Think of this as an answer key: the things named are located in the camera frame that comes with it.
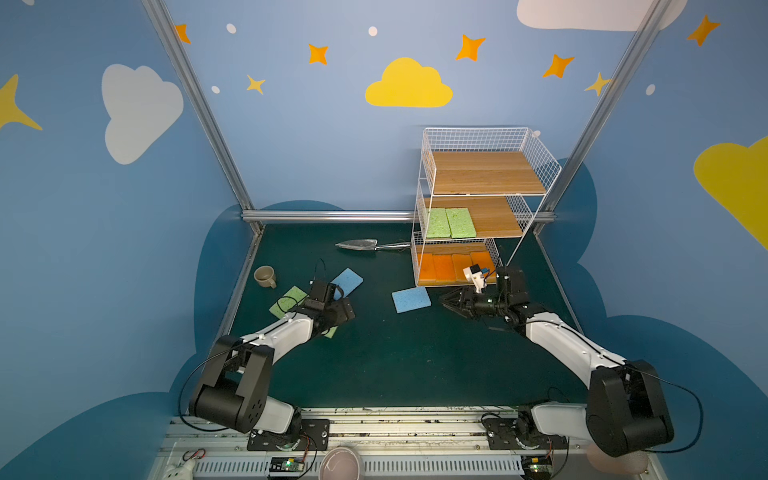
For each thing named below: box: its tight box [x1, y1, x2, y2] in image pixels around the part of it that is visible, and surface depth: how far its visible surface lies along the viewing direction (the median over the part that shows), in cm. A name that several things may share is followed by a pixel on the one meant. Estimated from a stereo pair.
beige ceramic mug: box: [254, 265, 277, 289], surface depth 103 cm
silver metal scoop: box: [335, 239, 411, 251], surface depth 117 cm
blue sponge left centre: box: [330, 267, 364, 300], surface depth 106 cm
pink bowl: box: [318, 447, 362, 480], surface depth 71 cm
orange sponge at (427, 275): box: [418, 253, 436, 285], surface depth 108 cm
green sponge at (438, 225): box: [426, 208, 451, 238], surface depth 87 cm
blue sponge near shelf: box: [392, 286, 432, 313], surface depth 101 cm
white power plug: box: [162, 460, 196, 480], surface depth 68 cm
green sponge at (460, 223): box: [445, 208, 477, 239], surface depth 88 cm
